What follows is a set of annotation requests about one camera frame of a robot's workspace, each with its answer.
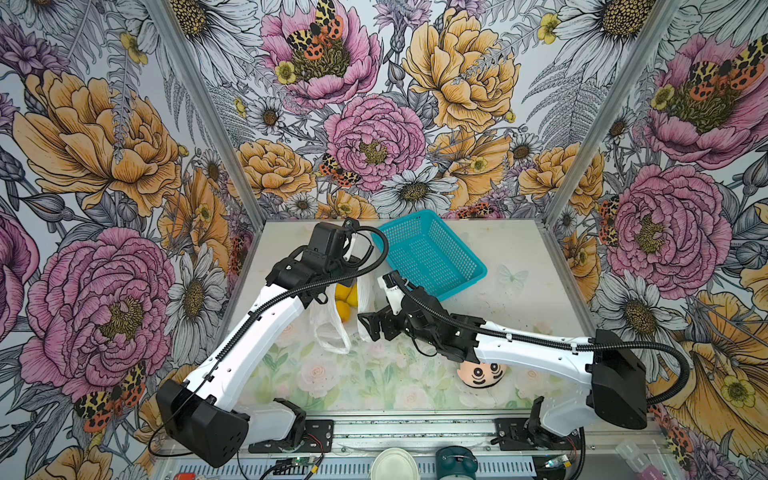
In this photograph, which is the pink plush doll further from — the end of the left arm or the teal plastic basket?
the end of the left arm

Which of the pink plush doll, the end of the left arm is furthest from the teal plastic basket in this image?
the end of the left arm

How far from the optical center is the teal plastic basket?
1.04 metres
